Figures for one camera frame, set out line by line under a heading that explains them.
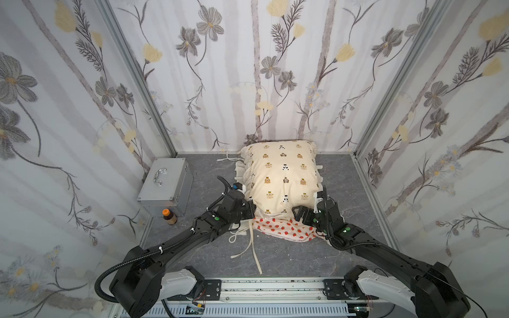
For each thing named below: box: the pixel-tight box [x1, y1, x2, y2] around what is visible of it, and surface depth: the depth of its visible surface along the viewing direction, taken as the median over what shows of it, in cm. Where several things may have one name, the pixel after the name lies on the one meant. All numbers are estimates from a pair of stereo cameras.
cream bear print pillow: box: [239, 139, 324, 218], surface depth 88 cm
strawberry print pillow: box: [252, 215, 326, 243], surface depth 90 cm
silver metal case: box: [136, 157, 194, 218], surface depth 89 cm
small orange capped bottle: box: [161, 208, 178, 226], surface depth 89 cm
